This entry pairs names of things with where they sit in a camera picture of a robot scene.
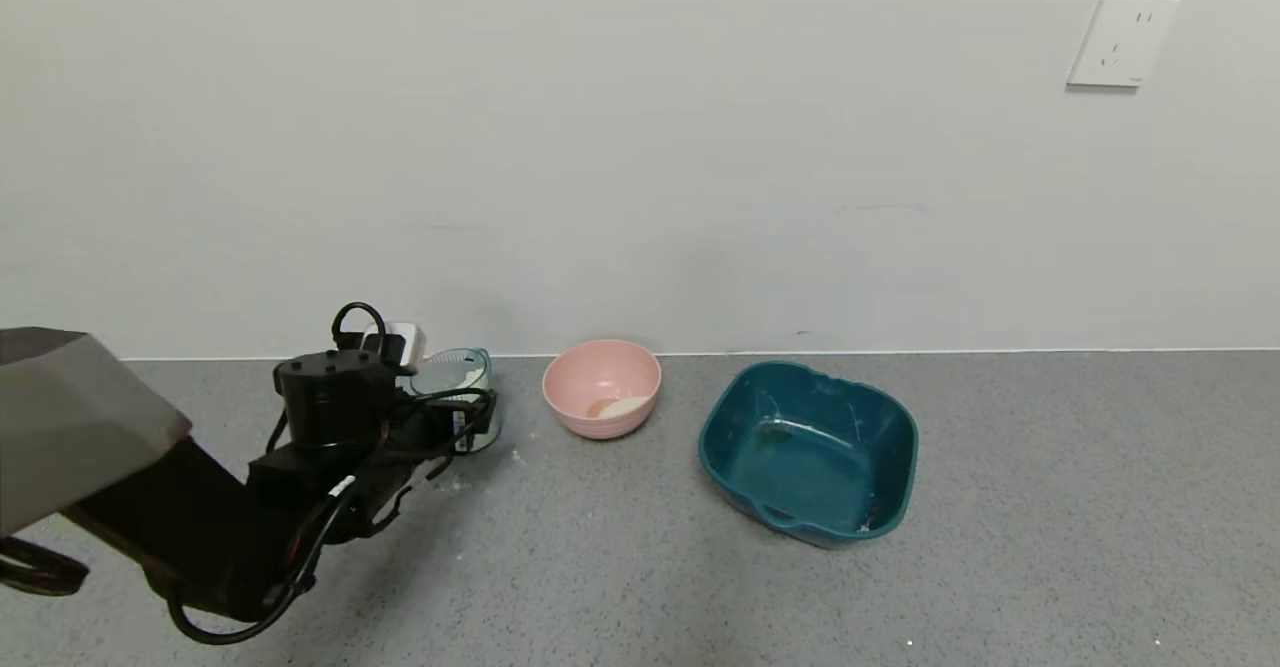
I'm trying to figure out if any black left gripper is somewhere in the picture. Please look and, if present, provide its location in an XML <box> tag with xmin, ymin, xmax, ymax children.
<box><xmin>398</xmin><ymin>390</ymin><xmax>498</xmax><ymax>454</ymax></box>

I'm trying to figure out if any clear ribbed plastic cup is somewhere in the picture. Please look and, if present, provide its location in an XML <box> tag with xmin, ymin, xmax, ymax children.
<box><xmin>410</xmin><ymin>348</ymin><xmax>501</xmax><ymax>453</ymax></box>

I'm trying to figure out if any pink plastic bowl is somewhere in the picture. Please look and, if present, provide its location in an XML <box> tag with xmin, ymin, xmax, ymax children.
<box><xmin>542</xmin><ymin>338</ymin><xmax>663</xmax><ymax>440</ymax></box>

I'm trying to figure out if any teal plastic basin tray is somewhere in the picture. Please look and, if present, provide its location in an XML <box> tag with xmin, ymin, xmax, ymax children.
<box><xmin>698</xmin><ymin>360</ymin><xmax>920</xmax><ymax>549</ymax></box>

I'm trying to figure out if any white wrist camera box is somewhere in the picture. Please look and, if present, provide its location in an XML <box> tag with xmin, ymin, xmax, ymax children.
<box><xmin>358</xmin><ymin>322</ymin><xmax>429</xmax><ymax>368</ymax></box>

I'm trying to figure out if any black camera cable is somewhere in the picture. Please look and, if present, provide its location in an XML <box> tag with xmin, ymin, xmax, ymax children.
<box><xmin>165</xmin><ymin>302</ymin><xmax>496</xmax><ymax>645</ymax></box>

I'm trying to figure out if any black red arm cable loop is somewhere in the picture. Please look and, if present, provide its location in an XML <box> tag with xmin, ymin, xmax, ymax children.
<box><xmin>0</xmin><ymin>537</ymin><xmax>89</xmax><ymax>597</ymax></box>

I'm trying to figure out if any white wall power socket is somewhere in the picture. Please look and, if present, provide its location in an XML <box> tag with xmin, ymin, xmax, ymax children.
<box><xmin>1066</xmin><ymin>0</ymin><xmax>1181</xmax><ymax>89</ymax></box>

